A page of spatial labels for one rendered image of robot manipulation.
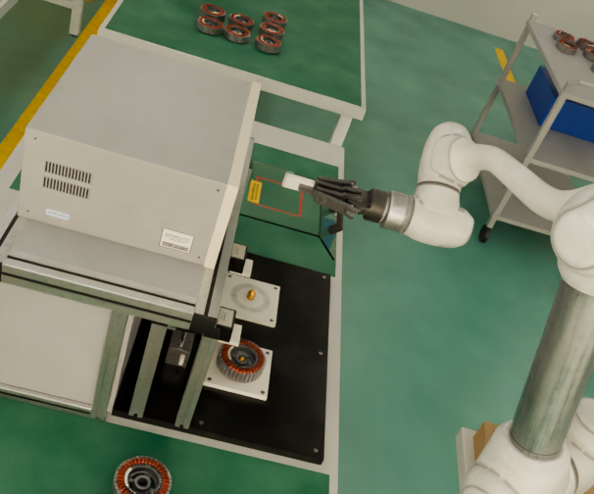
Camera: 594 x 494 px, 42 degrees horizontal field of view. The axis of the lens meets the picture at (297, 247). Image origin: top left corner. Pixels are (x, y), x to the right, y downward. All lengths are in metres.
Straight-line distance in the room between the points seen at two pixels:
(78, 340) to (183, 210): 0.33
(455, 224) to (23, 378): 0.98
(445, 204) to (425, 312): 1.78
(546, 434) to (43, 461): 0.96
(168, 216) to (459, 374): 2.06
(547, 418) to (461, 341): 2.00
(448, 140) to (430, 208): 0.16
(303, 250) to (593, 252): 1.20
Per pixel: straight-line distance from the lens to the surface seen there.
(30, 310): 1.54
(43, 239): 1.52
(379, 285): 3.52
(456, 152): 1.77
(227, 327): 1.70
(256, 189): 1.88
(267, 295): 2.03
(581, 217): 1.23
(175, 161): 1.44
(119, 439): 1.68
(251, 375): 1.78
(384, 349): 3.23
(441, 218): 1.75
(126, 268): 1.49
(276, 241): 2.27
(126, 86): 1.63
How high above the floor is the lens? 2.10
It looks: 36 degrees down
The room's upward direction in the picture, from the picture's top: 21 degrees clockwise
